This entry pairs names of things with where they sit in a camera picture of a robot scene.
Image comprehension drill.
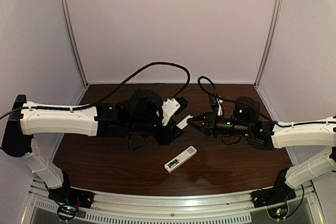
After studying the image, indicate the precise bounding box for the right aluminium frame post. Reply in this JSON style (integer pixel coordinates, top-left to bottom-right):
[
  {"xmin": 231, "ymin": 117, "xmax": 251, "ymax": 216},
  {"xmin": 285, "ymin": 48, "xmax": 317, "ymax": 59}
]
[{"xmin": 254, "ymin": 0, "xmax": 284, "ymax": 88}]

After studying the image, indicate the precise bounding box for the front aluminium rail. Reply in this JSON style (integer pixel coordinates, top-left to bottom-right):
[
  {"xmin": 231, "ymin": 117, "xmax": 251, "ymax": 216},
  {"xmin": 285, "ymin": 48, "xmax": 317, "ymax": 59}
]
[{"xmin": 18, "ymin": 179, "xmax": 326, "ymax": 223}]

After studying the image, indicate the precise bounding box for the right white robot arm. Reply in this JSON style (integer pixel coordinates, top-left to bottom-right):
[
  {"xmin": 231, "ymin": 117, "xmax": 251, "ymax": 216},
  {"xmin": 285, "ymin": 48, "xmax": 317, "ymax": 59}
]
[{"xmin": 187, "ymin": 96, "xmax": 335, "ymax": 191}]

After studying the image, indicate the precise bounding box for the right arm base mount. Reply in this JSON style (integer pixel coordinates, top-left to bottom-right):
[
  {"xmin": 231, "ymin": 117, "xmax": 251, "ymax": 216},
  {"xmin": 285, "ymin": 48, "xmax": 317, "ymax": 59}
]
[{"xmin": 251, "ymin": 182, "xmax": 296, "ymax": 208}]

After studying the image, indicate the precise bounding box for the white battery cover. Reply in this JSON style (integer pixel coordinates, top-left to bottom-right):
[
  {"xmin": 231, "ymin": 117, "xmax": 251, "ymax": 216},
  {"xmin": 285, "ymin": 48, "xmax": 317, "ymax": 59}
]
[{"xmin": 176, "ymin": 115, "xmax": 192, "ymax": 130}]

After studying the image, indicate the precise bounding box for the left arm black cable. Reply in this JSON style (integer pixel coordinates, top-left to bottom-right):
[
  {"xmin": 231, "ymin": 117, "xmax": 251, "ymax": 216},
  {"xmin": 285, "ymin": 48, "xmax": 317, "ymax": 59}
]
[{"xmin": 0, "ymin": 61, "xmax": 191, "ymax": 120}]

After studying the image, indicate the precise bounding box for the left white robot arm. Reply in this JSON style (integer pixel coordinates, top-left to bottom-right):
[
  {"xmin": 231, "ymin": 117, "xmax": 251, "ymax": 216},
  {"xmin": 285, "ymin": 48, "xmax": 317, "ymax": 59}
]
[{"xmin": 2, "ymin": 89, "xmax": 188, "ymax": 192}]

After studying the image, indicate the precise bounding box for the circuit board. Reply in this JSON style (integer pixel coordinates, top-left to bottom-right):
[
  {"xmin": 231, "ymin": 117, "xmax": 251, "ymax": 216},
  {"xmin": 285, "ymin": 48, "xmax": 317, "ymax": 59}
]
[
  {"xmin": 56, "ymin": 204, "xmax": 79, "ymax": 221},
  {"xmin": 267, "ymin": 204, "xmax": 289, "ymax": 221}
]

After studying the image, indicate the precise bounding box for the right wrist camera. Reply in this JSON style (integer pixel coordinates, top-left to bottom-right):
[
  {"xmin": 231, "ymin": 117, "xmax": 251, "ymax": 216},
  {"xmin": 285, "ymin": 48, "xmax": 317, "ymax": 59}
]
[{"xmin": 209, "ymin": 97, "xmax": 224, "ymax": 116}]

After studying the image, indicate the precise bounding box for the left circuit board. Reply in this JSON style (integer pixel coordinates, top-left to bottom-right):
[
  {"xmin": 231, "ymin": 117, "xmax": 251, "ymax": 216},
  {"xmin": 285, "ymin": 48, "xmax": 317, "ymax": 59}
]
[{"xmin": 56, "ymin": 204, "xmax": 79, "ymax": 221}]

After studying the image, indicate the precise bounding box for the left aluminium frame post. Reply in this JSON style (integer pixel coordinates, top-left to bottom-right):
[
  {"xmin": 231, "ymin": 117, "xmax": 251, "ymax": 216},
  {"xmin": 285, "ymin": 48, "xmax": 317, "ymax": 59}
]
[{"xmin": 60, "ymin": 0, "xmax": 89, "ymax": 88}]

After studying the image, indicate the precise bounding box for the white remote control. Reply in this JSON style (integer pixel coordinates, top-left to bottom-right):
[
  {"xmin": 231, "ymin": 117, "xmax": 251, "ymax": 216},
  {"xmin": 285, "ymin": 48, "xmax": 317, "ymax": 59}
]
[{"xmin": 164, "ymin": 146, "xmax": 197, "ymax": 173}]

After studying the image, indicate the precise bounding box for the right circuit board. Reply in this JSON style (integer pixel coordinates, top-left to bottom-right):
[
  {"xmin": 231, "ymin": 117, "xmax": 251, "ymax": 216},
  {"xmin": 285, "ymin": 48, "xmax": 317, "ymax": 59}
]
[{"xmin": 267, "ymin": 204, "xmax": 289, "ymax": 221}]

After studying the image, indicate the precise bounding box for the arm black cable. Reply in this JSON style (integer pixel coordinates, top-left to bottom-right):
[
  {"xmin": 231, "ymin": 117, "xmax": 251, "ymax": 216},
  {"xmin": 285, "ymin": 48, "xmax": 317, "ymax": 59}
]
[
  {"xmin": 197, "ymin": 76, "xmax": 336, "ymax": 127},
  {"xmin": 0, "ymin": 61, "xmax": 191, "ymax": 120}
]

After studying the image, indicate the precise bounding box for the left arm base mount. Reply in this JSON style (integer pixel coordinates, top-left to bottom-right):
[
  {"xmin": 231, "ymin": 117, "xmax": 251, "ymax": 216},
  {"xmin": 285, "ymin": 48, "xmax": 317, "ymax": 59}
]
[{"xmin": 46, "ymin": 180, "xmax": 94, "ymax": 209}]

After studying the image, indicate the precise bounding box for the aluminium frame post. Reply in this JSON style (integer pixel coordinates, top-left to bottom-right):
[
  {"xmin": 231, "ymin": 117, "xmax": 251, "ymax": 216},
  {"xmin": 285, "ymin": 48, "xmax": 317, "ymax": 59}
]
[
  {"xmin": 60, "ymin": 0, "xmax": 89, "ymax": 88},
  {"xmin": 254, "ymin": 0, "xmax": 284, "ymax": 88}
]

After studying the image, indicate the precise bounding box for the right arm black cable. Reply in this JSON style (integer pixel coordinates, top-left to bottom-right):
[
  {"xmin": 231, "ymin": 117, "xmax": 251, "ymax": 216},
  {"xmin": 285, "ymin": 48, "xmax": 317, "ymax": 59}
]
[{"xmin": 197, "ymin": 76, "xmax": 336, "ymax": 127}]

